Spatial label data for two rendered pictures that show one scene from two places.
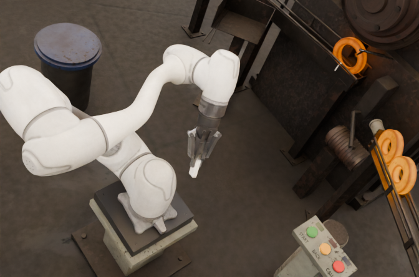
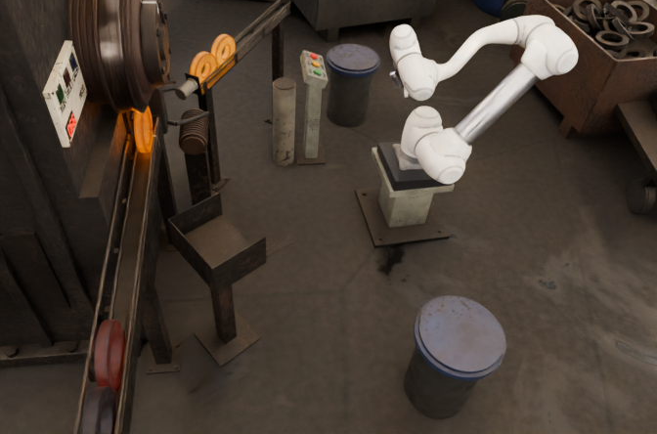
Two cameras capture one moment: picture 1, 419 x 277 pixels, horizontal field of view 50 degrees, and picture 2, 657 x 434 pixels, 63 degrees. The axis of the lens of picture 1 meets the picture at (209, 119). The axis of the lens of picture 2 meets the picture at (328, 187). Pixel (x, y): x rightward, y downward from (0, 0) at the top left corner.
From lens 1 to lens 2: 2.88 m
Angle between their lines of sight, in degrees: 82
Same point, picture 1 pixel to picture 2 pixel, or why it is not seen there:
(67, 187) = (447, 278)
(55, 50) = (480, 321)
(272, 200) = (244, 208)
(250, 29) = (208, 240)
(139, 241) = not seen: hidden behind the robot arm
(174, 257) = (369, 195)
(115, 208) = not seen: hidden behind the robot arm
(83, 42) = (441, 328)
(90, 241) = (434, 226)
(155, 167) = (429, 112)
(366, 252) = not seen: hidden behind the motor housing
